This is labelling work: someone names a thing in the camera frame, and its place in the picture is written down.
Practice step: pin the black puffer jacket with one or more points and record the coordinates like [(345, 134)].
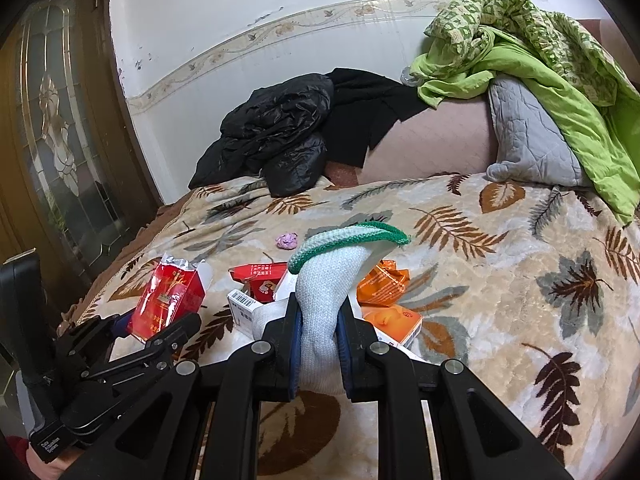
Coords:
[(270, 125)]

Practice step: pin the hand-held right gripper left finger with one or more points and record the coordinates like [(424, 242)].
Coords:
[(295, 345)]

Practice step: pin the orange cardboard box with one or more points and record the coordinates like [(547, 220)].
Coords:
[(395, 322)]

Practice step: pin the crumpled purple paper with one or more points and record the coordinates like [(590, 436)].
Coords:
[(286, 240)]

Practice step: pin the grey quilted pillow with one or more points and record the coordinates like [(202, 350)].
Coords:
[(530, 135)]

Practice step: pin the orange foil packet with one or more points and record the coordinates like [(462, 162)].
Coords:
[(382, 285)]

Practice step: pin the red cigarette pack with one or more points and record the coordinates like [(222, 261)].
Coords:
[(165, 300)]

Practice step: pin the black cloth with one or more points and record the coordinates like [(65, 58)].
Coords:
[(360, 110)]

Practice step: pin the red snack wrapper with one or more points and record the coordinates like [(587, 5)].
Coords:
[(260, 275)]

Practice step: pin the leaf printed blanket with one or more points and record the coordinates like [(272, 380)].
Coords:
[(500, 270)]

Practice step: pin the small white barcode box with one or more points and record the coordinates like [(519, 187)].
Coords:
[(245, 305)]

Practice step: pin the clear plastic piece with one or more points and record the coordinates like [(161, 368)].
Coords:
[(411, 77)]

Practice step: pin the wooden door with glass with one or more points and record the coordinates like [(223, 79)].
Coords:
[(60, 110)]

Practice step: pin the person's left forearm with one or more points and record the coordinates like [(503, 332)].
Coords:
[(50, 467)]

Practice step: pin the green patterned quilt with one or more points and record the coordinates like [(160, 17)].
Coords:
[(525, 45)]

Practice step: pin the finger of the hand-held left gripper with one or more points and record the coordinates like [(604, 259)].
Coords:
[(120, 325), (180, 330)]

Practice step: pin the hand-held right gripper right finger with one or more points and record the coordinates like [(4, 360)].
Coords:
[(344, 352)]

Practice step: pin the pink sofa backrest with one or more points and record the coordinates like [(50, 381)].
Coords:
[(440, 140)]

